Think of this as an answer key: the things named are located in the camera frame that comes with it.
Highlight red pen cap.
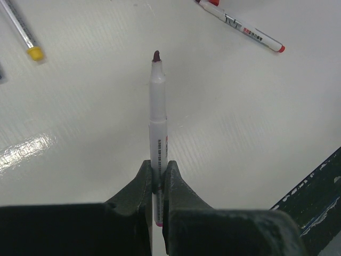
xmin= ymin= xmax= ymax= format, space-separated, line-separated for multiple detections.
xmin=208 ymin=0 xmax=220 ymax=6

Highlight yellow marker pen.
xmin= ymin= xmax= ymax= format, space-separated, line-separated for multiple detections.
xmin=1 ymin=0 xmax=45 ymax=61

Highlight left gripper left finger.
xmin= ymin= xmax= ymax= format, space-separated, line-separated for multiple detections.
xmin=1 ymin=161 xmax=152 ymax=255

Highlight purple marker pen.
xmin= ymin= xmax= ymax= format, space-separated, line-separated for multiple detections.
xmin=149 ymin=50 xmax=168 ymax=227

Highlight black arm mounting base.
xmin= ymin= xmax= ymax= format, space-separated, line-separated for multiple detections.
xmin=270 ymin=146 xmax=341 ymax=237

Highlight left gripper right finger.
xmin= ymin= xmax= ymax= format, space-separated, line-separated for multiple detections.
xmin=163 ymin=161 xmax=306 ymax=255

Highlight red marker pen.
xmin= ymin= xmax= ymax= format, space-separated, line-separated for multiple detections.
xmin=196 ymin=1 xmax=285 ymax=53

